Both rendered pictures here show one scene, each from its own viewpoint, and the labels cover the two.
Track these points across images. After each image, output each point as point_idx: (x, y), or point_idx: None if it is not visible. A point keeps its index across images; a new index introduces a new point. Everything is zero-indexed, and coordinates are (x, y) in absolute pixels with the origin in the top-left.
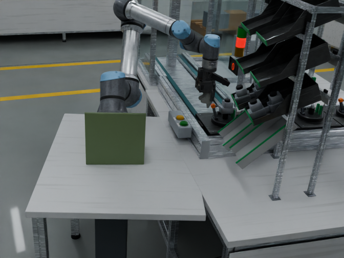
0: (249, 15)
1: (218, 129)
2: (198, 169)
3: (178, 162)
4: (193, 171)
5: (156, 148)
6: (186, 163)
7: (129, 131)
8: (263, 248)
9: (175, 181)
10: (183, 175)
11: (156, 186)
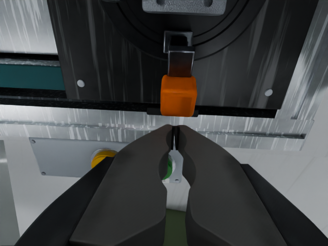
0: None
1: (257, 52)
2: (310, 134)
3: (256, 164)
4: (311, 149)
5: (182, 188)
6: (271, 153)
7: None
8: None
9: (325, 191)
10: (312, 172)
11: (317, 218)
